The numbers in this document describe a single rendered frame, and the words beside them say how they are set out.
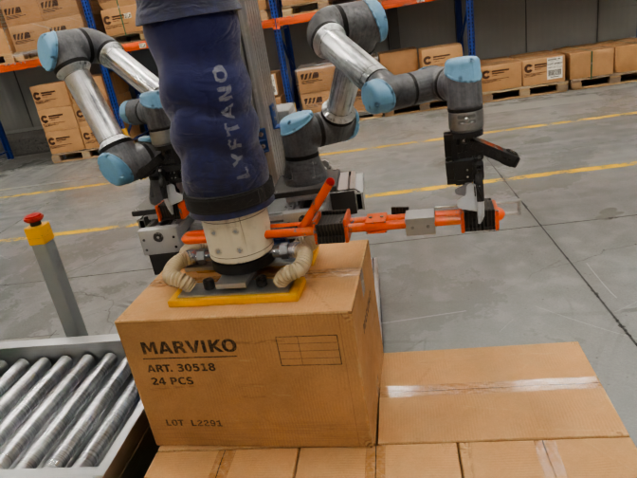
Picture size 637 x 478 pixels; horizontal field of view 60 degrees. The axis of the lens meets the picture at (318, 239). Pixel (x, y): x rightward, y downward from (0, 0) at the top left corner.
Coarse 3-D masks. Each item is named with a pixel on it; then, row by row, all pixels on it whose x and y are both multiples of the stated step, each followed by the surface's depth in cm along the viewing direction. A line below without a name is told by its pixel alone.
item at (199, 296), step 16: (192, 288) 141; (208, 288) 139; (224, 288) 139; (240, 288) 137; (256, 288) 136; (272, 288) 134; (288, 288) 133; (176, 304) 138; (192, 304) 137; (208, 304) 136; (224, 304) 136
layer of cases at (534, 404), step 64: (384, 384) 161; (448, 384) 156; (512, 384) 152; (576, 384) 148; (192, 448) 149; (256, 448) 145; (320, 448) 141; (384, 448) 138; (448, 448) 135; (512, 448) 132; (576, 448) 129
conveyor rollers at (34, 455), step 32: (0, 384) 194; (32, 384) 196; (64, 384) 187; (96, 384) 187; (128, 384) 181; (0, 416) 180; (32, 416) 172; (64, 416) 171; (96, 416) 170; (32, 448) 158; (64, 448) 156; (96, 448) 155
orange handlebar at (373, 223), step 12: (372, 216) 135; (384, 216) 134; (396, 216) 135; (444, 216) 129; (456, 216) 128; (300, 228) 137; (312, 228) 136; (348, 228) 134; (360, 228) 133; (372, 228) 132; (384, 228) 132; (396, 228) 132; (192, 240) 143; (204, 240) 142
